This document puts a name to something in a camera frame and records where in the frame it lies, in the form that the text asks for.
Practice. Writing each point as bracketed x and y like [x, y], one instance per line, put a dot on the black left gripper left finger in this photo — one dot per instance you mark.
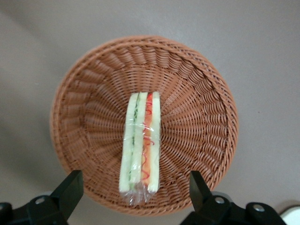
[65, 199]

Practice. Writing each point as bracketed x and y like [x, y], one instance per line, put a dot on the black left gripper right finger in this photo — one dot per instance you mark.
[206, 206]

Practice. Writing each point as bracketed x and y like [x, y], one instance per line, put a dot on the plastic-wrapped layered sandwich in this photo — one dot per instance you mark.
[133, 140]

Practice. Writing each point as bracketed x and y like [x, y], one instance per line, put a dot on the grey snack display tray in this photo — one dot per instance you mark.
[293, 218]

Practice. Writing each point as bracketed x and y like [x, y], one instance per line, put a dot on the round brown wicker basket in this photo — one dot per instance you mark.
[187, 105]

